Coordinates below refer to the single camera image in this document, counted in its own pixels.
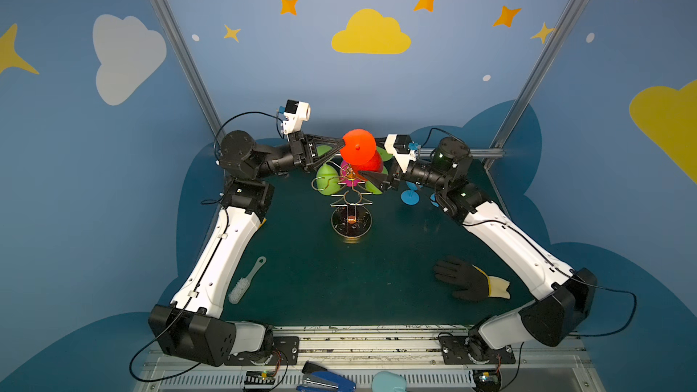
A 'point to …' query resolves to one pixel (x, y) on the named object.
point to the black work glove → (478, 285)
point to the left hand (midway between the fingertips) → (341, 143)
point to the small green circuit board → (260, 377)
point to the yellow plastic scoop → (261, 224)
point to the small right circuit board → (486, 380)
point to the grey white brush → (240, 287)
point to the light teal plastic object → (384, 381)
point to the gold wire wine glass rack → (351, 219)
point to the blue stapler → (317, 378)
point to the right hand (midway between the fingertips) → (369, 150)
